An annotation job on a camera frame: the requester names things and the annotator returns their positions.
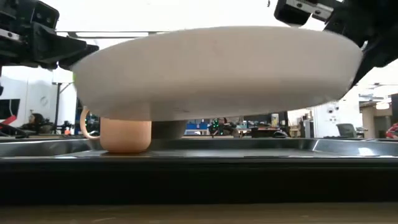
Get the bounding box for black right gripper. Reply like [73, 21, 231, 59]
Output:
[275, 0, 398, 90]

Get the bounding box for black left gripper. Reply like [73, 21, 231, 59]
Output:
[0, 0, 100, 71]

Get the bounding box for orange mug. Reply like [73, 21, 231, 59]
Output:
[80, 106, 152, 154]

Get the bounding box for white round plate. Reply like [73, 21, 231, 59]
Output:
[70, 26, 364, 122]

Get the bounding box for black plastic serving tray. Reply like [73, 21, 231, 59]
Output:
[0, 138, 398, 205]

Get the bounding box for black stand pole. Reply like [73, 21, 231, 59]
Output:
[52, 82, 73, 135]

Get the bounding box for person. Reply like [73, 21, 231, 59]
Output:
[20, 113, 48, 132]
[385, 122, 398, 139]

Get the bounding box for grey background chair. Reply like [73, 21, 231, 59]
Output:
[336, 123, 358, 139]

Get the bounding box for black monitor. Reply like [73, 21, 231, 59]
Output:
[250, 111, 289, 138]

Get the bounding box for background robot with green lights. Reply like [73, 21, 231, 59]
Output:
[209, 117, 238, 137]

